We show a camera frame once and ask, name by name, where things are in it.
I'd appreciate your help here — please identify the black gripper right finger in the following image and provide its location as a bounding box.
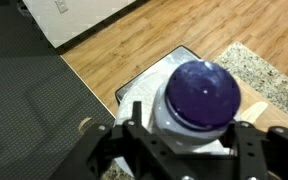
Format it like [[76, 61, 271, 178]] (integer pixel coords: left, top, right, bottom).
[[221, 120, 288, 180]]

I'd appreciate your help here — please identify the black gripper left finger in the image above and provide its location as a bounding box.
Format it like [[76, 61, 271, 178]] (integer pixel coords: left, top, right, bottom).
[[50, 100, 192, 180]]

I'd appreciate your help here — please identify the white bottle with purple cap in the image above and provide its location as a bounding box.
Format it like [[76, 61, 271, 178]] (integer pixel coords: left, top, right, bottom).
[[146, 59, 243, 156]]

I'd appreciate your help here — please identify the small tan curved strip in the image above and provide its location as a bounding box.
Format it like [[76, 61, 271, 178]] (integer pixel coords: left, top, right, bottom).
[[76, 116, 94, 136]]

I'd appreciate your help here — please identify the dark grey floor mat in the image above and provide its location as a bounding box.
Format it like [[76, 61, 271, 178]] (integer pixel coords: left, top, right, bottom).
[[0, 0, 116, 180]]

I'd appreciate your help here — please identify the white wall outlet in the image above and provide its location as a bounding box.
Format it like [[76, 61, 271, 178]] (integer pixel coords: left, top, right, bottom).
[[54, 0, 70, 14]]

